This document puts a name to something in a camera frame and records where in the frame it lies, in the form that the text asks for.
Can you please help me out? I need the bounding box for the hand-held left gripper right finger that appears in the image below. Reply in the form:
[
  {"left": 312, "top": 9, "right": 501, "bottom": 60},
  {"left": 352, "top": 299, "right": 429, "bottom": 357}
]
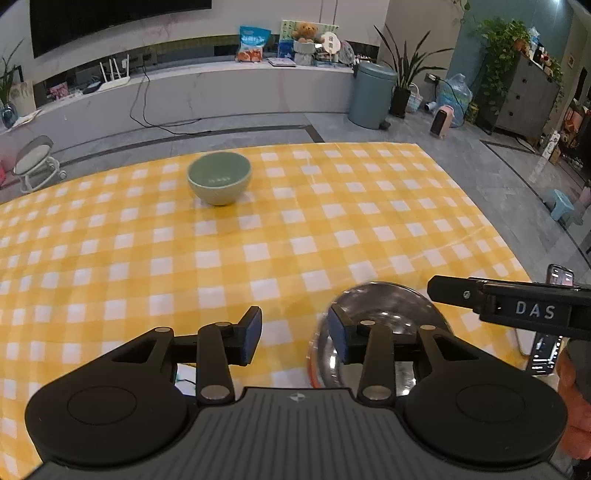
[{"left": 326, "top": 306, "right": 483, "bottom": 402}]

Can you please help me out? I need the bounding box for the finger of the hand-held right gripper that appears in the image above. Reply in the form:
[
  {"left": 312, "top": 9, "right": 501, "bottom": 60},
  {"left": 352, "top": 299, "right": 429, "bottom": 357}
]
[{"left": 427, "top": 275, "right": 486, "bottom": 308}]

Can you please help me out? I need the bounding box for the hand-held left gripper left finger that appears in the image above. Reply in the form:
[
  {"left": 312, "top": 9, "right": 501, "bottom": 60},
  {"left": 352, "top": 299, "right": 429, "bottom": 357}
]
[{"left": 111, "top": 305, "right": 264, "bottom": 402}]

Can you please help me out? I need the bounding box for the orange steel-lined bowl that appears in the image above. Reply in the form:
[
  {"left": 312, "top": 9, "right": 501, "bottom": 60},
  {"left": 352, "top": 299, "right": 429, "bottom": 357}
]
[{"left": 307, "top": 280, "right": 455, "bottom": 391}]

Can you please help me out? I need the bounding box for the person's right hand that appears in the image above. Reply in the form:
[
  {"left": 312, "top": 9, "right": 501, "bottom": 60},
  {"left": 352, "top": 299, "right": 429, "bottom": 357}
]
[{"left": 554, "top": 339, "right": 591, "bottom": 462}]

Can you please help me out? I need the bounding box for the smartphone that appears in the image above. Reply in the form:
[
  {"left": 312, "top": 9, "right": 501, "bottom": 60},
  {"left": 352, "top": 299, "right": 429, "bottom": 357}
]
[{"left": 526, "top": 264, "right": 577, "bottom": 376}]

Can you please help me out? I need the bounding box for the light blue stool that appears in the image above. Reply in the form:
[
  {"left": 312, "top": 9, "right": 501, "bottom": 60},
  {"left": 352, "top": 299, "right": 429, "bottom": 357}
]
[{"left": 545, "top": 188, "right": 573, "bottom": 224}]

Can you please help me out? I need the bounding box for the yellow checked tablecloth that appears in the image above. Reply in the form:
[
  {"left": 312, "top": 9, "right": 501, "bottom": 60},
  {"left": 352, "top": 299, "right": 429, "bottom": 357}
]
[{"left": 0, "top": 142, "right": 532, "bottom": 476}]

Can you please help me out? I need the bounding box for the green ceramic bowl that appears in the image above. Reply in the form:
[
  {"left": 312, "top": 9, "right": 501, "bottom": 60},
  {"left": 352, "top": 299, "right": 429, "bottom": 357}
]
[{"left": 187, "top": 152, "right": 252, "bottom": 207}]

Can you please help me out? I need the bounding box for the pink space heater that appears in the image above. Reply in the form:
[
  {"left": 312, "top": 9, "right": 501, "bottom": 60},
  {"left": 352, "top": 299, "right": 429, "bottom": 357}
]
[{"left": 429, "top": 105, "right": 455, "bottom": 139}]

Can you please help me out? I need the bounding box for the blue water bottle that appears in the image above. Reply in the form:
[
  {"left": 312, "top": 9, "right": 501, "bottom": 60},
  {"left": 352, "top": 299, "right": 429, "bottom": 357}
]
[{"left": 436, "top": 74, "right": 474, "bottom": 127}]

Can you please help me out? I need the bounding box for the potted long-leaf plant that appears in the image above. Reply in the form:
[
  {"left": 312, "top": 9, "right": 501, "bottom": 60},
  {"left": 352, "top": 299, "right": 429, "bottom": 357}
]
[{"left": 374, "top": 25, "right": 455, "bottom": 116}]

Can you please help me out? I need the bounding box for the grey drawer cabinet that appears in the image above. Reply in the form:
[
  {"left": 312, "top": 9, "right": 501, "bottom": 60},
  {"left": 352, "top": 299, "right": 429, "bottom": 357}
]
[{"left": 496, "top": 55, "right": 561, "bottom": 139}]

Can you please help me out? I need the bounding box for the grey-blue trash can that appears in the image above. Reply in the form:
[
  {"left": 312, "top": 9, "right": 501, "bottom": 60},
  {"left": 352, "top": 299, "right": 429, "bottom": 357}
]
[{"left": 347, "top": 61, "right": 399, "bottom": 130}]

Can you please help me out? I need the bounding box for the leafy vine plant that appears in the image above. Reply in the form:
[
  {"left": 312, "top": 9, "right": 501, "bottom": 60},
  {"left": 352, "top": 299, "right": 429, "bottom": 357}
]
[{"left": 475, "top": 18, "right": 532, "bottom": 107}]

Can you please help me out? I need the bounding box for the grey stone pot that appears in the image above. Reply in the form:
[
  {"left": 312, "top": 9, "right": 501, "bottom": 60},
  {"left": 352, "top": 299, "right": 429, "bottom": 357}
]
[{"left": 295, "top": 41, "right": 317, "bottom": 68}]

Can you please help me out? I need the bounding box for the white router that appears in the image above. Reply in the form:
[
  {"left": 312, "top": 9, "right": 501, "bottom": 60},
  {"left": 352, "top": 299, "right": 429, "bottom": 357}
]
[{"left": 99, "top": 54, "right": 132, "bottom": 90}]

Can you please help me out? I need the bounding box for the blue snack bag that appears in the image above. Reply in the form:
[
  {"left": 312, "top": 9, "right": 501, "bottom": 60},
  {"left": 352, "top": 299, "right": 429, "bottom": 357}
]
[{"left": 238, "top": 26, "right": 271, "bottom": 63}]

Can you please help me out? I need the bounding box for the brown teddy bear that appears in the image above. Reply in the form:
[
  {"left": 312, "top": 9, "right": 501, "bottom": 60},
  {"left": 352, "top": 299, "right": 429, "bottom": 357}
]
[{"left": 292, "top": 21, "right": 319, "bottom": 44}]

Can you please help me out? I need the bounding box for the black television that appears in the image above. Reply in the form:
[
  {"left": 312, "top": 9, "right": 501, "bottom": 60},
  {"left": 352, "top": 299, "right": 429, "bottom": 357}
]
[{"left": 30, "top": 0, "right": 213, "bottom": 58}]

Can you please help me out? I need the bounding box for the black cable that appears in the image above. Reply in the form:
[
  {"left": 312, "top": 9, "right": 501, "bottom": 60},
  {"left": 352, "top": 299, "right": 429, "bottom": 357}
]
[{"left": 129, "top": 65, "right": 204, "bottom": 127}]

